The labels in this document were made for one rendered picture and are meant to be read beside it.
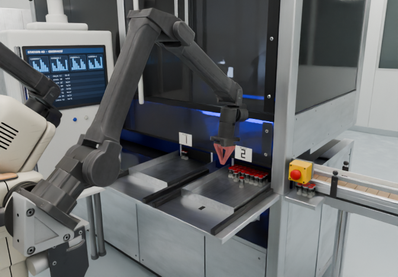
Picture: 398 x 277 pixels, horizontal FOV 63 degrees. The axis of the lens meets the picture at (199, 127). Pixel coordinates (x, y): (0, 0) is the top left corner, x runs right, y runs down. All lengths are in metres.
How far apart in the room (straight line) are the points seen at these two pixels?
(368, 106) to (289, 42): 4.77
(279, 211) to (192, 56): 0.79
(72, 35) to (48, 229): 1.20
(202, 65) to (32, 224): 0.59
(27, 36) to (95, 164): 1.09
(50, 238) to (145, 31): 0.48
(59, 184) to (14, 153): 0.14
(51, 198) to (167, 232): 1.35
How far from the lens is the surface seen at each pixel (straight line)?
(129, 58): 0.76
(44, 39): 1.71
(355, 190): 1.40
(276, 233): 1.49
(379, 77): 5.88
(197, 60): 0.94
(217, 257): 1.78
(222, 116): 1.13
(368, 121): 6.02
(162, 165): 1.68
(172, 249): 2.01
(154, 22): 0.79
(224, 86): 1.06
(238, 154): 1.44
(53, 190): 0.69
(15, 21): 6.05
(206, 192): 1.39
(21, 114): 0.78
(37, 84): 1.10
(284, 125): 1.30
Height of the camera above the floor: 1.49
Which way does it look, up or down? 15 degrees down
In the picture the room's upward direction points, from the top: 1 degrees counter-clockwise
